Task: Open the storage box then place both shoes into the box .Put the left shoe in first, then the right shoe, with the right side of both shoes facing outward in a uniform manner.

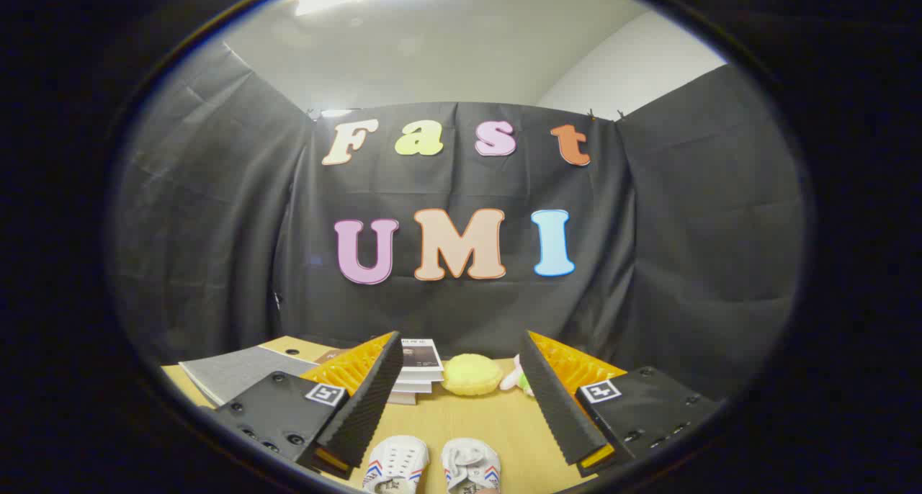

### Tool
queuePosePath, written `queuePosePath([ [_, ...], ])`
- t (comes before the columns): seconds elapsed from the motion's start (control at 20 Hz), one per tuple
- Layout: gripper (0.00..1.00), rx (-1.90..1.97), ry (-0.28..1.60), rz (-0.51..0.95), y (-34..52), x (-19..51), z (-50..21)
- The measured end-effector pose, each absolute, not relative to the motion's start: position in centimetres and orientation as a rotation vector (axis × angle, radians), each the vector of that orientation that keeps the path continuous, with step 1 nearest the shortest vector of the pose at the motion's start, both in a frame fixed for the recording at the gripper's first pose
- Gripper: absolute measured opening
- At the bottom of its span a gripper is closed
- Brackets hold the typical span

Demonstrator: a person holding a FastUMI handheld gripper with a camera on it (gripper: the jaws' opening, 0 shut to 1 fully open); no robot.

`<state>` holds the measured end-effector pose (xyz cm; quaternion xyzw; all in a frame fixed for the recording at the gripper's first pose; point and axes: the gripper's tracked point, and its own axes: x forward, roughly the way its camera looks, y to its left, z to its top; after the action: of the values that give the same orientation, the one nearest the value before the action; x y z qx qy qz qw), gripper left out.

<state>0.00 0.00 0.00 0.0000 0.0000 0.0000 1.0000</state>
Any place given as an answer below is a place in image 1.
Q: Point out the yellow round plush cushion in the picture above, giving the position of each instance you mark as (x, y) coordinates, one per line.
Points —
(472, 375)

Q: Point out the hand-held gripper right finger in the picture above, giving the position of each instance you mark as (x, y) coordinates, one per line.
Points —
(555, 400)

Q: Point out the white book dark photo cover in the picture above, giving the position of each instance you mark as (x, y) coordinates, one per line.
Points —
(421, 357)

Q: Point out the grey fabric storage box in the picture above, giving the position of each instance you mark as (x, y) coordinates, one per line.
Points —
(238, 371)

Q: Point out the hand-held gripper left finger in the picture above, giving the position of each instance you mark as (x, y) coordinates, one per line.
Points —
(360, 400)

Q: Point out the white canvas shoe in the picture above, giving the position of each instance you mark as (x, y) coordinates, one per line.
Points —
(472, 465)
(396, 465)

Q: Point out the plain white book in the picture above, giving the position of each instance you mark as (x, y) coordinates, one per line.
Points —
(414, 387)
(403, 398)

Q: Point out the brown cover book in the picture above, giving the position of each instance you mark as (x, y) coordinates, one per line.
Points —
(328, 355)

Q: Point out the pink plush toy green shirt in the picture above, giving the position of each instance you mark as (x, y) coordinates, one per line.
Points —
(513, 380)

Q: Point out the black backdrop cloth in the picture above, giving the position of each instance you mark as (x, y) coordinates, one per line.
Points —
(468, 307)

